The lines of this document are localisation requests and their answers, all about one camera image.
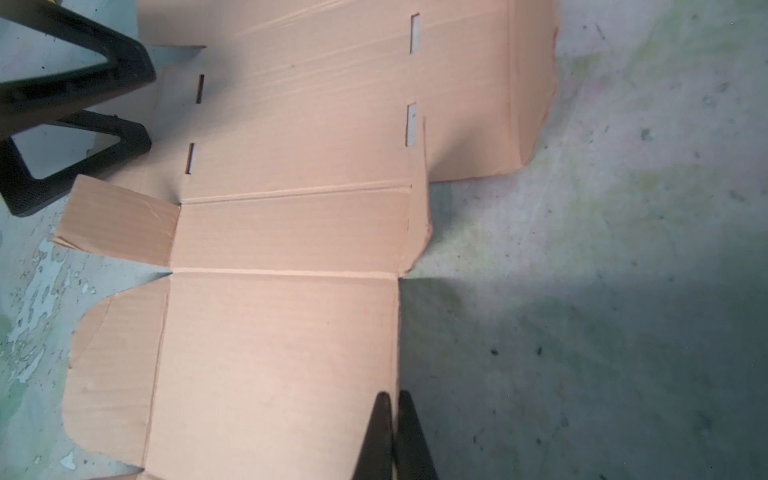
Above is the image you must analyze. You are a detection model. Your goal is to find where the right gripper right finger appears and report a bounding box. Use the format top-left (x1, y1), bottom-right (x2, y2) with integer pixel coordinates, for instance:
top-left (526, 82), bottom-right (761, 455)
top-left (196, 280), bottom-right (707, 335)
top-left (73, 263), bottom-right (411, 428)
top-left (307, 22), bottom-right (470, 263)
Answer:
top-left (394, 390), bottom-right (439, 480)

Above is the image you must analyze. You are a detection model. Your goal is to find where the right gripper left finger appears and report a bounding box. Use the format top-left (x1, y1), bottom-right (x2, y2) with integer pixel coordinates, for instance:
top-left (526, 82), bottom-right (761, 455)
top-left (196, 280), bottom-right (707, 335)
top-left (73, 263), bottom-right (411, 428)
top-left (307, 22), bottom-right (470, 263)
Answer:
top-left (351, 392), bottom-right (393, 480)

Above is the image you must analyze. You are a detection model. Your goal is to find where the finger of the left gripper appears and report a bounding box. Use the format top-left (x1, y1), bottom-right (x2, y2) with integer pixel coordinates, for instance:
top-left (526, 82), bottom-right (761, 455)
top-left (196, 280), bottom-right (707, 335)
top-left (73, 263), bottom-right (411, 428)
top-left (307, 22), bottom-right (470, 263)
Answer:
top-left (1, 1), bottom-right (156, 138)
top-left (1, 110), bottom-right (152, 217)

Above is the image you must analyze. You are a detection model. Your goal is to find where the orange cardboard paper box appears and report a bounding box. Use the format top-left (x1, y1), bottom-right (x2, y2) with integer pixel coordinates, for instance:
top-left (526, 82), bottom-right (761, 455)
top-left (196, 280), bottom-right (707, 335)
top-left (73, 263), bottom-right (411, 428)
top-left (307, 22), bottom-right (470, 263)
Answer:
top-left (53, 1), bottom-right (559, 479)

